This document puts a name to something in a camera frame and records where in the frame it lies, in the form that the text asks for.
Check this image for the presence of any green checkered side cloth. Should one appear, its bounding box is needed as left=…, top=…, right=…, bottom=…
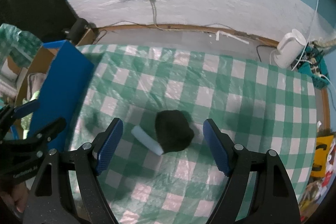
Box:
left=0, top=23, right=43, bottom=88

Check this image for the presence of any white electric kettle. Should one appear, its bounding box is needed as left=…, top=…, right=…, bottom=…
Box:
left=270, top=29, right=306, bottom=68

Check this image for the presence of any green checkered tablecloth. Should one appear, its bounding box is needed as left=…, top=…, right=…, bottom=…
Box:
left=67, top=44, right=317, bottom=223

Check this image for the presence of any blue cardboard box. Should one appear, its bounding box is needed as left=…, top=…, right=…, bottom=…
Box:
left=26, top=40, right=95, bottom=151

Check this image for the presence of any white foam tube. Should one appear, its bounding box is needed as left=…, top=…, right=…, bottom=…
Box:
left=131, top=126, right=163, bottom=156

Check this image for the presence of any black soft hat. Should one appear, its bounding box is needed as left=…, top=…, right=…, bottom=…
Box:
left=154, top=110, right=194, bottom=153

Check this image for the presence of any yellow black toy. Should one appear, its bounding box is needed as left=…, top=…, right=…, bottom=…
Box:
left=311, top=135, right=334, bottom=177

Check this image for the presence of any grey power cable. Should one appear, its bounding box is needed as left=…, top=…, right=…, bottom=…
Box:
left=144, top=0, right=169, bottom=30

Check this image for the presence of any grey towel in box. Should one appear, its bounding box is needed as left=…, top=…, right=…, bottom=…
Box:
left=26, top=73, right=46, bottom=101

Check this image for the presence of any person's hand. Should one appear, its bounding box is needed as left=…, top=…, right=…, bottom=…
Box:
left=1, top=182, right=30, bottom=213

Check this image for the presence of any teal basket with cables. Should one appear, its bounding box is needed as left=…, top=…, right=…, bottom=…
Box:
left=295, top=44, right=330, bottom=89

